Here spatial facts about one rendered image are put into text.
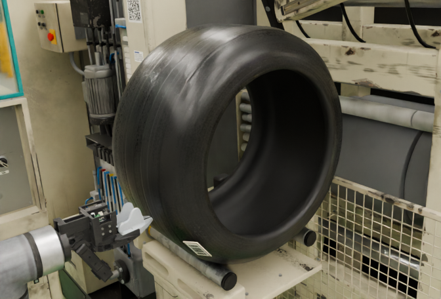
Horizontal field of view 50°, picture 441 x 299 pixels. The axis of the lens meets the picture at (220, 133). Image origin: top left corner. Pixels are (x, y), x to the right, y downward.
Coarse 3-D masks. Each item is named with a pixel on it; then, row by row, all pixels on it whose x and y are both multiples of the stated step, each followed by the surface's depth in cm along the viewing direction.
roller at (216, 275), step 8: (152, 232) 134; (160, 240) 131; (168, 240) 128; (168, 248) 129; (176, 248) 125; (184, 256) 122; (192, 256) 120; (192, 264) 120; (200, 264) 117; (208, 264) 115; (216, 264) 115; (208, 272) 114; (216, 272) 113; (224, 272) 112; (232, 272) 112; (216, 280) 112; (224, 280) 110; (232, 280) 112; (224, 288) 111; (232, 288) 112
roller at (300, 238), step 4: (304, 228) 129; (300, 232) 128; (304, 232) 127; (308, 232) 127; (312, 232) 127; (296, 236) 129; (300, 236) 128; (304, 236) 127; (308, 236) 126; (312, 236) 128; (296, 240) 130; (300, 240) 128; (304, 240) 127; (308, 240) 127; (312, 240) 128; (304, 244) 127; (308, 244) 127; (312, 244) 128
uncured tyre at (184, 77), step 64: (192, 64) 98; (256, 64) 100; (320, 64) 114; (128, 128) 105; (192, 128) 94; (256, 128) 144; (320, 128) 133; (128, 192) 111; (192, 192) 97; (256, 192) 144; (320, 192) 124; (256, 256) 115
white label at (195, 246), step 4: (188, 244) 103; (192, 244) 102; (196, 244) 101; (192, 248) 104; (196, 248) 103; (200, 248) 102; (196, 252) 105; (200, 252) 105; (204, 252) 104; (208, 252) 103
